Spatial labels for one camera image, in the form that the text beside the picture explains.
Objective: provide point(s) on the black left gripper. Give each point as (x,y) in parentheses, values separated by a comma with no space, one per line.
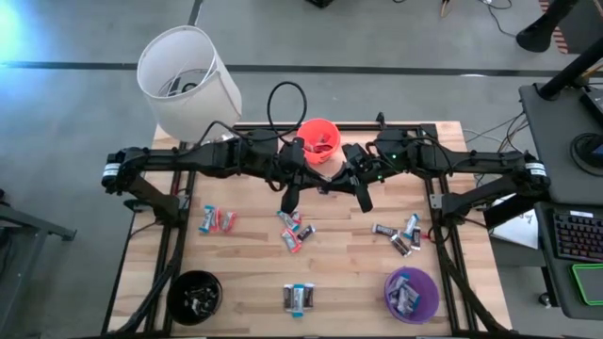
(292,155)

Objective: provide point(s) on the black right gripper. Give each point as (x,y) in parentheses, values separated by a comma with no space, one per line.
(358,162)

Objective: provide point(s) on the orange pumpkin face bucket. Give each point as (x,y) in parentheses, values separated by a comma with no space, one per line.
(313,126)

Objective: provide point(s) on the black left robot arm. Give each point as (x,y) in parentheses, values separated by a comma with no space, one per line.
(188,157)

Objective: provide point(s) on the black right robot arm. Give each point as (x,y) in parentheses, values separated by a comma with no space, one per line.
(471,162)

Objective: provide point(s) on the purple pumpkin face bucket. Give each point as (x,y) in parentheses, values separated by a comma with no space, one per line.
(426,292)

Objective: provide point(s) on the white shade silver table lamp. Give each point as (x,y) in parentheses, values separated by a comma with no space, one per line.
(188,94)

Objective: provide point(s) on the black plastic bucket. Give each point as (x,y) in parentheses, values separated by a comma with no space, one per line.
(176,287)

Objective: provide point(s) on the white paper sheet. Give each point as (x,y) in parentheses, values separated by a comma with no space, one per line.
(518,230)

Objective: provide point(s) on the dark grey desk top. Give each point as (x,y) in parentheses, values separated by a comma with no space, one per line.
(556,282)

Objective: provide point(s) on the backlit black keyboard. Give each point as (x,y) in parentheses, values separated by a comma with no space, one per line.
(579,235)

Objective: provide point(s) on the round black stand base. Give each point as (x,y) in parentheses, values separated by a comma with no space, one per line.
(586,153)

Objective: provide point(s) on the black stand foot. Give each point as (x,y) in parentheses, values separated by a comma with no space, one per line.
(537,35)

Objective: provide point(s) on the black monitor pole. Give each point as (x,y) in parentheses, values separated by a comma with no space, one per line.
(570,70)

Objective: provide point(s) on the black desk device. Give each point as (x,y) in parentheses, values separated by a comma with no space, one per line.
(594,106)

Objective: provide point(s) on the grey metal side table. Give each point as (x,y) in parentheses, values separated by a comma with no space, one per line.
(28,226)

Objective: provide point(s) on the black frame clamp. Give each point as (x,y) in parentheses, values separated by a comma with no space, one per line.
(381,120)

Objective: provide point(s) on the grey metal mounting bracket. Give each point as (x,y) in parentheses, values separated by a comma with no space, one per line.
(184,202)
(435,201)

